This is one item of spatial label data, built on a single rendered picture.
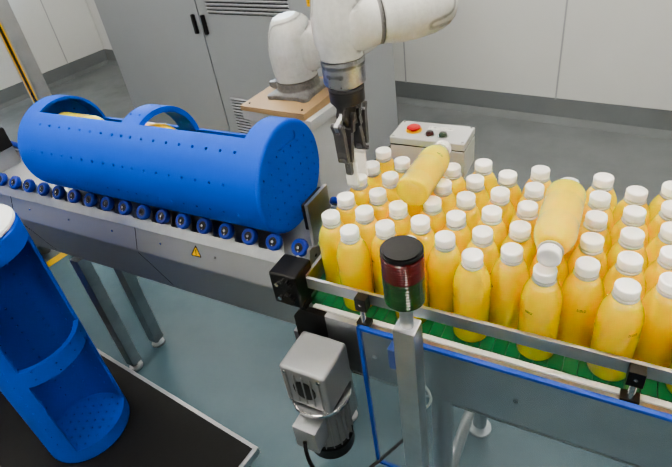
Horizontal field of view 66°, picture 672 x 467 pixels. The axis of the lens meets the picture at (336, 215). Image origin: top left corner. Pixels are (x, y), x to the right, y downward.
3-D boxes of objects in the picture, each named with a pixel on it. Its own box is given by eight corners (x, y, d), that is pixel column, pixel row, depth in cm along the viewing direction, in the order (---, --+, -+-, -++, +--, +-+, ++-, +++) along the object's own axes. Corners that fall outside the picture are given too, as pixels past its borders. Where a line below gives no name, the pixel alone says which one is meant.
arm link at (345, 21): (322, 69, 99) (388, 55, 101) (309, -17, 90) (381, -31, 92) (311, 53, 108) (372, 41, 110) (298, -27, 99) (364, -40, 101)
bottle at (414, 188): (389, 192, 110) (421, 151, 123) (415, 212, 110) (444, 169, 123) (406, 171, 105) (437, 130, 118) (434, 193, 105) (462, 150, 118)
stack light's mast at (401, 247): (396, 306, 87) (389, 230, 78) (432, 316, 84) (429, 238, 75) (381, 333, 82) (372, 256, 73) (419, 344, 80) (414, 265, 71)
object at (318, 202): (325, 222, 139) (318, 182, 132) (333, 224, 138) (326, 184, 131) (307, 244, 132) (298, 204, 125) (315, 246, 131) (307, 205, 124)
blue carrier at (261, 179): (109, 160, 184) (80, 81, 169) (325, 198, 146) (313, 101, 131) (39, 200, 164) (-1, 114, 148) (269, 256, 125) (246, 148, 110)
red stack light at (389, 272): (391, 255, 81) (389, 235, 78) (431, 264, 78) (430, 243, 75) (374, 282, 76) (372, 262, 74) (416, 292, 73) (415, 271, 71)
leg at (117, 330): (136, 359, 232) (79, 250, 197) (146, 363, 230) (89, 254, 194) (127, 369, 228) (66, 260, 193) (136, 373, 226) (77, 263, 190)
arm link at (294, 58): (272, 74, 195) (257, 14, 182) (319, 62, 196) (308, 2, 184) (278, 89, 182) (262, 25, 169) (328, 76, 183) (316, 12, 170)
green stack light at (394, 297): (393, 279, 83) (391, 255, 81) (431, 288, 81) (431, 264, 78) (377, 306, 79) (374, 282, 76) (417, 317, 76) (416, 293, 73)
